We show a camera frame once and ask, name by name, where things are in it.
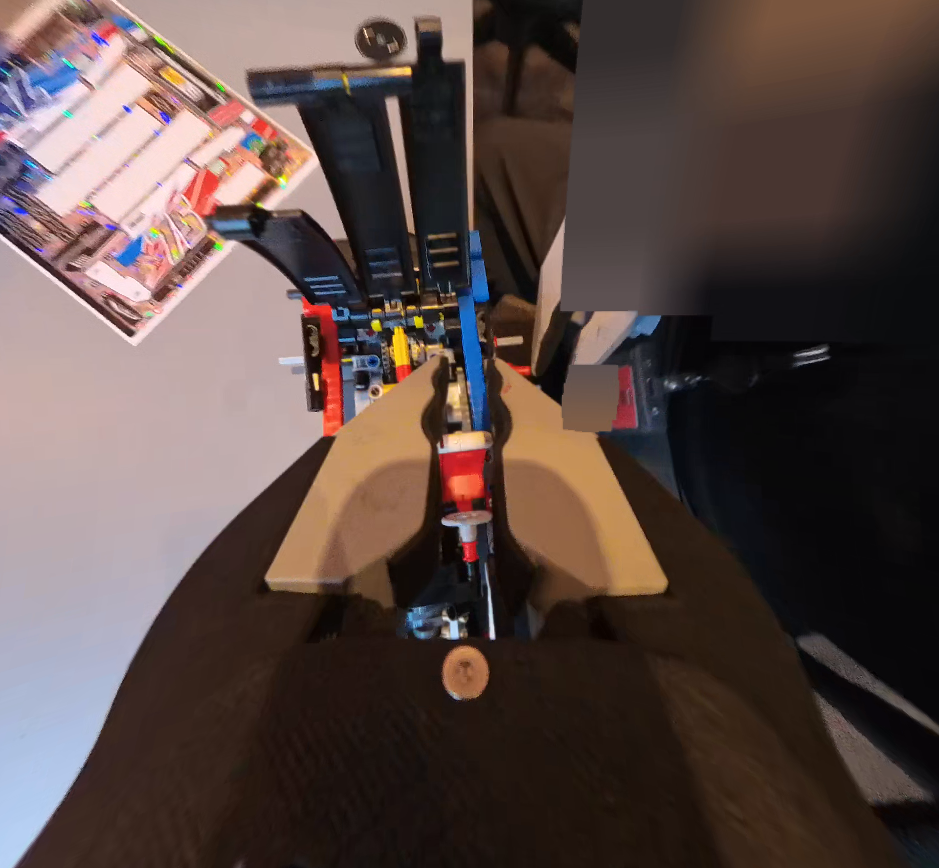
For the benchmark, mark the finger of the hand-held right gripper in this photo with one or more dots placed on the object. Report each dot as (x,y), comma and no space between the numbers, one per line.
(550,340)

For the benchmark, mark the round desk grommet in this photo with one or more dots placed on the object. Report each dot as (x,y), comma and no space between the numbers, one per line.
(380,37)

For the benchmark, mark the holographic sticker sheet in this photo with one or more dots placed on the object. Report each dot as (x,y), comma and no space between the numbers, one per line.
(132,149)

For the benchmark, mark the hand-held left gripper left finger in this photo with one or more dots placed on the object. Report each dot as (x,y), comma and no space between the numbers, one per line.
(345,508)

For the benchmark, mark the toy brick race car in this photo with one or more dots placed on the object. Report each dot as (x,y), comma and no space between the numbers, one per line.
(381,222)

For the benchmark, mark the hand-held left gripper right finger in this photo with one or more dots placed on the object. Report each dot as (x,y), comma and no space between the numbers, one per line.
(579,508)

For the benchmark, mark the person's dark clothed body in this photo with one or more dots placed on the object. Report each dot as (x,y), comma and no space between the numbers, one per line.
(807,516)

